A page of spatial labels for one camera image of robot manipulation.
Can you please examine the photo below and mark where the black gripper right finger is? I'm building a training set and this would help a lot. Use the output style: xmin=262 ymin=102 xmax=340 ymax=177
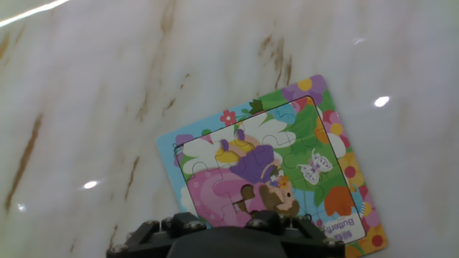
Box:
xmin=245 ymin=209 xmax=346 ymax=258

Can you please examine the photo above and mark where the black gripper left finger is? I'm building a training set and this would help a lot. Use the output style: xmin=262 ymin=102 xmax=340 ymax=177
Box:
xmin=106 ymin=211 xmax=208 ymax=258

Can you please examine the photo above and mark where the colourful butterfly puzzle board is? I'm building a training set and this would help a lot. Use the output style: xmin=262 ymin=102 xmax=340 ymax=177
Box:
xmin=156 ymin=74 xmax=389 ymax=258

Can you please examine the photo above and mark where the marble pattern board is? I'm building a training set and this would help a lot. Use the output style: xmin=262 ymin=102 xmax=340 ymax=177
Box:
xmin=0 ymin=0 xmax=459 ymax=258

